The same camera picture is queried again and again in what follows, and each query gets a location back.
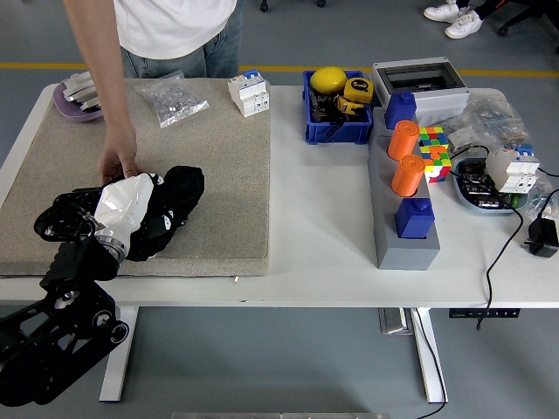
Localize person's right hand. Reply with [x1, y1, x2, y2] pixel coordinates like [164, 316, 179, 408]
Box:
[99, 126, 145, 187]

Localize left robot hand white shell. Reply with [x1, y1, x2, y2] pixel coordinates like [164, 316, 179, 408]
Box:
[93, 172, 166, 246]

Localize black table control panel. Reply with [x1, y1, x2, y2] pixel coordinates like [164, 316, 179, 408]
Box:
[448, 307, 521, 319]

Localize purple tray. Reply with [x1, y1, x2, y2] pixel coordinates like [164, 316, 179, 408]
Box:
[52, 82, 105, 123]

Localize clear bag of screws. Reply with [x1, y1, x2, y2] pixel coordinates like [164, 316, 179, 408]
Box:
[133, 69, 210, 128]

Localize grey-brown mat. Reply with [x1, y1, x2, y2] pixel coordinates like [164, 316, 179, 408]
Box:
[0, 77, 272, 278]

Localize white circuit breaker blue lever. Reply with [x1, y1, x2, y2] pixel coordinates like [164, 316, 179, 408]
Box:
[226, 67, 271, 118]
[484, 143, 542, 194]

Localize person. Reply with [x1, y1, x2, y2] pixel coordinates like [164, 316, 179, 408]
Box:
[63, 0, 244, 187]

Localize white table leg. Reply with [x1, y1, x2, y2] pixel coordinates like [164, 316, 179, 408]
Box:
[410, 307, 449, 404]
[98, 305, 140, 402]

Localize dark brown part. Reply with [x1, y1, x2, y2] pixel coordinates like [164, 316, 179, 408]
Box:
[310, 93, 337, 123]

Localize blue plastic bin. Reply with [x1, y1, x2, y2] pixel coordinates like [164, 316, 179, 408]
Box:
[301, 69, 375, 145]

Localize yellow round object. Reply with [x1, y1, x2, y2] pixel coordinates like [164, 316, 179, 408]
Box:
[309, 65, 349, 96]

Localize yellow black tape measure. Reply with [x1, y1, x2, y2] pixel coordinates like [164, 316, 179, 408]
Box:
[334, 77, 376, 118]

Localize blue block with knob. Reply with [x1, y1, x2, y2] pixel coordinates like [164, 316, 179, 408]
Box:
[394, 196, 437, 240]
[383, 90, 417, 130]

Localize orange cylinder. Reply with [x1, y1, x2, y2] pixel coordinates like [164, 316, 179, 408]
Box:
[387, 120, 421, 161]
[390, 154, 425, 197]

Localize grey holder block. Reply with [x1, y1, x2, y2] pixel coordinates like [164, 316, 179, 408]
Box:
[366, 126, 441, 271]

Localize grey metal control box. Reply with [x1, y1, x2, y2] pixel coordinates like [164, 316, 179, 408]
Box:
[377, 307, 414, 336]

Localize multicolour puzzle cube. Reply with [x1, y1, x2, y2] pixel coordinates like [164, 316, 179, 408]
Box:
[418, 125, 453, 183]

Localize person's foot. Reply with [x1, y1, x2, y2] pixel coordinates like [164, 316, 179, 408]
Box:
[444, 10, 483, 39]
[423, 3, 462, 24]

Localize dark electronic parts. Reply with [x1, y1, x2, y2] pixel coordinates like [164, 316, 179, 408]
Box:
[458, 160, 514, 207]

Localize light blue tray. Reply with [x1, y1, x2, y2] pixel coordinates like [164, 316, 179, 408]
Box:
[451, 156, 529, 216]

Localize large clear bag of parts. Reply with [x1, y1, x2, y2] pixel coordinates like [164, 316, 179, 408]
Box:
[445, 92, 536, 154]

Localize person's leg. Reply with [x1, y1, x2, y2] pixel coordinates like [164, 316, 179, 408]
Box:
[462, 0, 501, 21]

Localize black power adapter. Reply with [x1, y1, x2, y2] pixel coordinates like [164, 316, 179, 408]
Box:
[522, 216, 559, 258]

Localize small clear bag of parts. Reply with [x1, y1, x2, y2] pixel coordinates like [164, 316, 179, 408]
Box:
[519, 165, 559, 222]

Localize black office chair base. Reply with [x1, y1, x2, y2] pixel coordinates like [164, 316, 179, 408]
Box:
[496, 0, 559, 37]

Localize grey enclosure box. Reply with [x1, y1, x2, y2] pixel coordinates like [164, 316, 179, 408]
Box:
[369, 56, 471, 126]

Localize long black cable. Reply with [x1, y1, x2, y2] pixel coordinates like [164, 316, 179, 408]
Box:
[448, 145, 524, 331]

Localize black adapter cord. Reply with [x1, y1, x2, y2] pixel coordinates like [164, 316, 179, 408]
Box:
[535, 188, 559, 219]

